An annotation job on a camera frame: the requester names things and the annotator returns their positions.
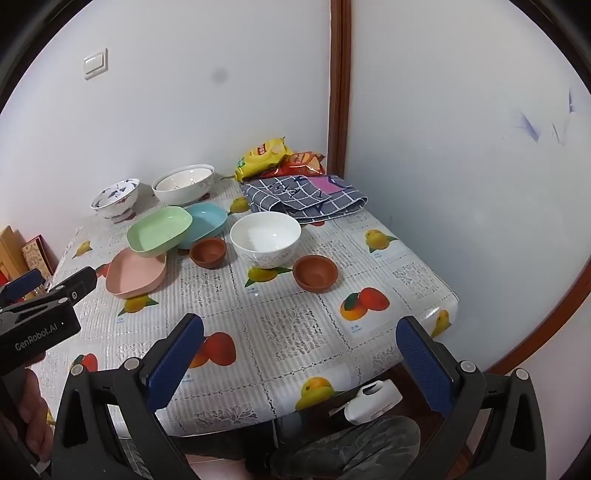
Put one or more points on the patterned brown box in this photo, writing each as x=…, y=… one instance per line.
x=37, y=254

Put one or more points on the plain brown cardboard box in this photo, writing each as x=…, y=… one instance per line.
x=9, y=251

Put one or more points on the white light switch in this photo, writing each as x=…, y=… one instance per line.
x=95, y=63

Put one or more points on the large white patterned bowl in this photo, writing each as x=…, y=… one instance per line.
x=182, y=184

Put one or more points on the blue plastic plate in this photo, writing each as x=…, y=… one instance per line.
x=207, y=221

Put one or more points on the pink plastic plate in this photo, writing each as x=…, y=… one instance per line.
x=134, y=274

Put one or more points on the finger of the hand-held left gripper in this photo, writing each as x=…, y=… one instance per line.
x=23, y=282
x=76, y=286

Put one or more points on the person's left hand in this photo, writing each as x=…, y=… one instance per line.
x=37, y=415

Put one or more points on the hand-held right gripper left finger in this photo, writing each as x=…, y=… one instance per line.
x=175, y=360

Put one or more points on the red snack bag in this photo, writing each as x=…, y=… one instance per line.
x=302, y=162

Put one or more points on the plain white bowl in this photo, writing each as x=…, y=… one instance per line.
x=265, y=240

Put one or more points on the small brown clay bowl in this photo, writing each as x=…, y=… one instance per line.
x=207, y=253
x=315, y=273

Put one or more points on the green plastic plate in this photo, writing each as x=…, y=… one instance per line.
x=157, y=230

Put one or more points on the person's camouflage trouser leg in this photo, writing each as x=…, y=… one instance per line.
x=360, y=450

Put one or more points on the white bowl with blue print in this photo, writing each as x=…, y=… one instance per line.
x=115, y=196

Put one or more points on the brown wooden door frame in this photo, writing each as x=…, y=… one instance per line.
x=340, y=92

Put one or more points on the yellow snack bag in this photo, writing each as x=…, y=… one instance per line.
x=261, y=159

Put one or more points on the small white device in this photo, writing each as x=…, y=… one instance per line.
x=374, y=400

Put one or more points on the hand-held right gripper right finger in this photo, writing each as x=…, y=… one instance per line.
x=422, y=364

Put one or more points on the fruit printed tablecloth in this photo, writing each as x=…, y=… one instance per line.
x=286, y=323

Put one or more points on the brown wooden baseboard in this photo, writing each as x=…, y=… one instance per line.
x=545, y=323

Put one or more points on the grey checked cloth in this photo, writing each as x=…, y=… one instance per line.
x=300, y=198

